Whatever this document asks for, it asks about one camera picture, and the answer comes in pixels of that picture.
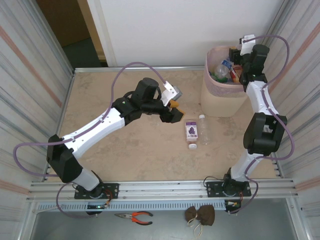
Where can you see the pink mesh waste bin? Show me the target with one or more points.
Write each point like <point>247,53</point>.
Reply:
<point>217,105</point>

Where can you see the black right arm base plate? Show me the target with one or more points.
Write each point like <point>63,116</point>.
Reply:
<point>215,190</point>

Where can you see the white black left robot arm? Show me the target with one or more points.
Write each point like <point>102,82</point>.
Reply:
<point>95,127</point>

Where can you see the aluminium table frame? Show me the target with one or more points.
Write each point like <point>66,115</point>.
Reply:
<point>162,187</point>

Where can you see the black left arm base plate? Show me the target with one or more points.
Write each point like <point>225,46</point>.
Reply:
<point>112,188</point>

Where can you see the clear unlabelled bottle white cap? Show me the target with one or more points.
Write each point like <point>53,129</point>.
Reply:
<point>205,130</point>

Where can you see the Pepsi bottle blue cap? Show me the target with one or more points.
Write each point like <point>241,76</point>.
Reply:
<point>222,68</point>

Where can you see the corrugated translucent side panel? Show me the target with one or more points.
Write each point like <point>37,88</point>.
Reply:
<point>25,75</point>
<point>307,112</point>

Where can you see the brown wooden door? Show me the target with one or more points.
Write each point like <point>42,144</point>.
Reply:
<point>65,22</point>

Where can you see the purple label bottle white cap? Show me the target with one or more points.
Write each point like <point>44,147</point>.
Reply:
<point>191,130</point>

